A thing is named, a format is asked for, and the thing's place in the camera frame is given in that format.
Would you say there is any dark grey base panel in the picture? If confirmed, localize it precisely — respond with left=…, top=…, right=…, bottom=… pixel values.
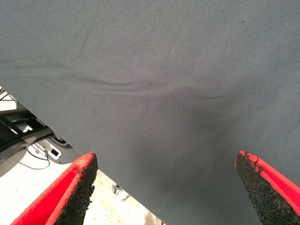
left=49, top=137, right=83, bottom=165

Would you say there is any dark grey table cloth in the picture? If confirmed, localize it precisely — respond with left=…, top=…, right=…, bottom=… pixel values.
left=0, top=0, right=300, bottom=225

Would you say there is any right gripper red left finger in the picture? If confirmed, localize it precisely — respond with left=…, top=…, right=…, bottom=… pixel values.
left=10, top=151, right=98, bottom=225

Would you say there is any white socket plate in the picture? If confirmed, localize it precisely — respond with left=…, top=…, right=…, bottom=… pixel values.
left=35, top=138, right=62, bottom=160

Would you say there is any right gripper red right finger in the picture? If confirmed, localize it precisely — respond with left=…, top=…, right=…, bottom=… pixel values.
left=235, top=150, right=300, bottom=225

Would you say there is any small metal caster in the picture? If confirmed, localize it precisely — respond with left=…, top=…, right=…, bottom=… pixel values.
left=112, top=184, right=131, bottom=202

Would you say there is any black metal frame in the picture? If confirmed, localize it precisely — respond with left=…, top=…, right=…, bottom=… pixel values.
left=0, top=109, right=56, bottom=154

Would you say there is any thin black floor cable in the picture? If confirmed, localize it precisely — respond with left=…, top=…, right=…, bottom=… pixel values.
left=20, top=145, right=51, bottom=170

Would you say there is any grey curved base foot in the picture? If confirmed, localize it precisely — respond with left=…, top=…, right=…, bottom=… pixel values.
left=0, top=147, right=27, bottom=178

